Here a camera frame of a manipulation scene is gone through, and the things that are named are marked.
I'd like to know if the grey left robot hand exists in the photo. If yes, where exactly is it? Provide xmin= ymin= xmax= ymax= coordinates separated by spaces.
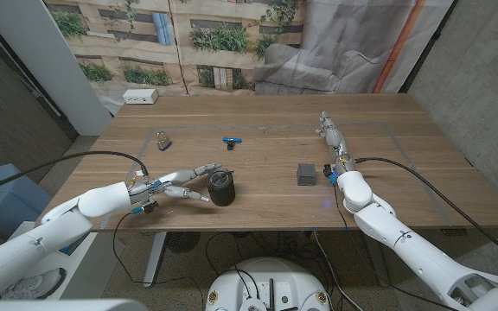
xmin=128 ymin=162 xmax=223 ymax=204

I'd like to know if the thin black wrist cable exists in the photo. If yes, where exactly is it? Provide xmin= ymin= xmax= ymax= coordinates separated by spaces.
xmin=112 ymin=210 xmax=207 ymax=311
xmin=333 ymin=183 xmax=460 ymax=311

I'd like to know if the black backdrop stand pole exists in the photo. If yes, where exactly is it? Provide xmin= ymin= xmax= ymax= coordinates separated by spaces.
xmin=398 ymin=0 xmax=460 ymax=94

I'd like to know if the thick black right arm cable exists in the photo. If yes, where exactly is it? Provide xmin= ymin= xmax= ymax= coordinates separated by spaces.
xmin=354 ymin=156 xmax=498 ymax=269

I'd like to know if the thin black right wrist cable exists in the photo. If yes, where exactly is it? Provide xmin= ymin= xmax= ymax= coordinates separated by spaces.
xmin=333 ymin=183 xmax=460 ymax=311

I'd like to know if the thin black left wrist cable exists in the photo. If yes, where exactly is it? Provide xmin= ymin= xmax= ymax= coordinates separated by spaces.
xmin=112 ymin=210 xmax=207 ymax=311

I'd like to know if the white robot torso edge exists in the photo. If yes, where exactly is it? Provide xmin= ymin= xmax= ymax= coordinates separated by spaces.
xmin=0 ymin=298 xmax=149 ymax=311

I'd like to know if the white power strip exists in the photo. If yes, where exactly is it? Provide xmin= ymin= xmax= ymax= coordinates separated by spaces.
xmin=122 ymin=88 xmax=160 ymax=105

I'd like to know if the blue upholstered chair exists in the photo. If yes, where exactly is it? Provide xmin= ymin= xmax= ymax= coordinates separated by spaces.
xmin=0 ymin=162 xmax=54 ymax=225

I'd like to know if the grey sneaker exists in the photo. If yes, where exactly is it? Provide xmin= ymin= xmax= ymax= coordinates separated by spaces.
xmin=0 ymin=267 xmax=67 ymax=301

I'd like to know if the blue and black clamp tool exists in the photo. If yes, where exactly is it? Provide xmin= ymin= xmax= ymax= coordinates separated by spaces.
xmin=221 ymin=136 xmax=243 ymax=151

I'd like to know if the black cylindrical speaker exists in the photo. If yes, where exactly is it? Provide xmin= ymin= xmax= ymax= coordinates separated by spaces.
xmin=206 ymin=168 xmax=236 ymax=207

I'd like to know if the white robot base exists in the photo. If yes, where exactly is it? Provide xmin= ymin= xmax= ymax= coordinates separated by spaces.
xmin=204 ymin=257 xmax=332 ymax=311

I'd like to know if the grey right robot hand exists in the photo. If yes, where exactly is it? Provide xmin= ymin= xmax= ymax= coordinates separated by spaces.
xmin=316 ymin=111 xmax=357 ymax=174

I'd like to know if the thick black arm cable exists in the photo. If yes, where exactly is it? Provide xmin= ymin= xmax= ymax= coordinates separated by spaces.
xmin=354 ymin=156 xmax=498 ymax=269
xmin=0 ymin=150 xmax=150 ymax=200

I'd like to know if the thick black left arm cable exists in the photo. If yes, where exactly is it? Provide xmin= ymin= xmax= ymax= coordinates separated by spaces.
xmin=0 ymin=150 xmax=150 ymax=200

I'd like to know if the small gray box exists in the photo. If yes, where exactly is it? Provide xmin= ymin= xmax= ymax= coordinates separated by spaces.
xmin=296 ymin=162 xmax=317 ymax=187

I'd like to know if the printed fabric backdrop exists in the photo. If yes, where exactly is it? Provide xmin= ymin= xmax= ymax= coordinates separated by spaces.
xmin=42 ymin=0 xmax=457 ymax=117

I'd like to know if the white table leg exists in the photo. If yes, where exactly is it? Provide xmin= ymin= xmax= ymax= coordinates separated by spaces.
xmin=143 ymin=232 xmax=168 ymax=289

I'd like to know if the white floor cable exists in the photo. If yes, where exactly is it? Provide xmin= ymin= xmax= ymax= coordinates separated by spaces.
xmin=312 ymin=231 xmax=354 ymax=311

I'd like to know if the white pillar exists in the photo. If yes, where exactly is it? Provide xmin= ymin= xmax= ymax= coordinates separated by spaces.
xmin=0 ymin=0 xmax=114 ymax=137

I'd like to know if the black round floor fan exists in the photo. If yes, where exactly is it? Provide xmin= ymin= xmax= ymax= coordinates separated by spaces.
xmin=165 ymin=232 xmax=201 ymax=254

